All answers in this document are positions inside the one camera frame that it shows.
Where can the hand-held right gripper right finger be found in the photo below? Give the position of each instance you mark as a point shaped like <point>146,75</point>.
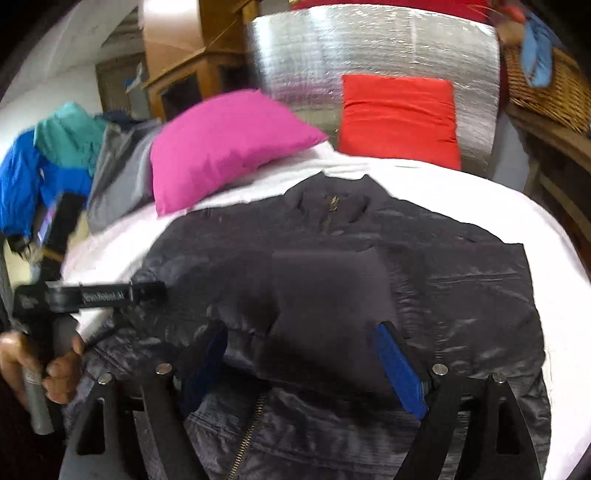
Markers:
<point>400,369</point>

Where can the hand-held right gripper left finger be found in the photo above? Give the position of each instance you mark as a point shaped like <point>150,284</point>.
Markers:
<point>208,355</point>

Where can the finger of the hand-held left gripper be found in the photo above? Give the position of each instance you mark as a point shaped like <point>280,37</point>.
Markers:
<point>148,291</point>

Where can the black jacket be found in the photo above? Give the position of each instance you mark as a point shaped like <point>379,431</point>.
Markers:
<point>323,240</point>

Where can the person's left hand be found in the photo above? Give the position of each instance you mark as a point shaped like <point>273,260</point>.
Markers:
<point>62,369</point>

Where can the grey garment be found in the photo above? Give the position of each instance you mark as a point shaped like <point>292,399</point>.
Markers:
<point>122,175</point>

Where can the blue jacket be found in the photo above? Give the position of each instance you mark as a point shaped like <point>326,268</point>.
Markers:
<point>21,180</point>

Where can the magenta cloth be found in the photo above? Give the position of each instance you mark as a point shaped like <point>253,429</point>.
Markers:
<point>231,143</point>

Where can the teal garment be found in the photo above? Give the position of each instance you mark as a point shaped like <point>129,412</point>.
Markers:
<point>69,138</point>

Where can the white blanket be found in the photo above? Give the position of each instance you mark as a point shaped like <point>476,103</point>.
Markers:
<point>531,212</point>

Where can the wooden cabinet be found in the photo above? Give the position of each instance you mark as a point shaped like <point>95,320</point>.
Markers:
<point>194,46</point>

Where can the wooden side table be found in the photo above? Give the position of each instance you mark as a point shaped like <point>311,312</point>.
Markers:
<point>558,161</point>

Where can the wicker basket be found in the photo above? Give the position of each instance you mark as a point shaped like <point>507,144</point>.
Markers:
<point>554,92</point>

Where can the silver foil mat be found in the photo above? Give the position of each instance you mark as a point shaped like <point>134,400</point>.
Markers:
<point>369,41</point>

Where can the light blue cloth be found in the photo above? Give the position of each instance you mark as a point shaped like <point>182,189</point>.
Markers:
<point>538,50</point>

